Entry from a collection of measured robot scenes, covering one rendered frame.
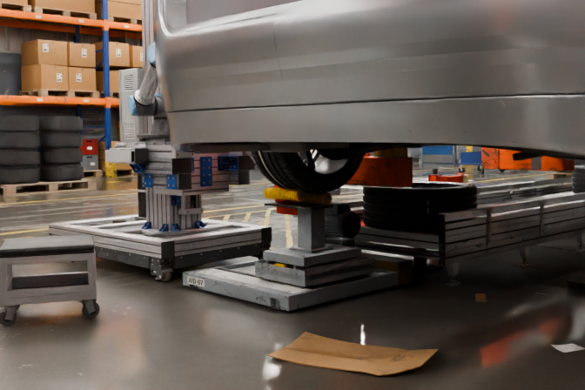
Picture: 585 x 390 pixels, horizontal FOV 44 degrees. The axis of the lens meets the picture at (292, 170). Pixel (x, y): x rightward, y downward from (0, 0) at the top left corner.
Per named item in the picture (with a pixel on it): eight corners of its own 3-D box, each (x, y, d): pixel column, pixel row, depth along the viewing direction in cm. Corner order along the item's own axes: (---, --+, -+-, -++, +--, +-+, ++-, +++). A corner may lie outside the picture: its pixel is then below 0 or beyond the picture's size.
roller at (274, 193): (300, 202, 355) (300, 190, 354) (260, 198, 376) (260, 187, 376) (308, 201, 359) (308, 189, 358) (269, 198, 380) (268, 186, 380)
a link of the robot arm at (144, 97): (153, 120, 420) (184, 54, 383) (128, 120, 411) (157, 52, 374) (147, 104, 425) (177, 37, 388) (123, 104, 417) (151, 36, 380)
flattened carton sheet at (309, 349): (412, 381, 239) (412, 371, 238) (267, 358, 265) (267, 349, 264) (440, 356, 265) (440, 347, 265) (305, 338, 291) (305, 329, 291)
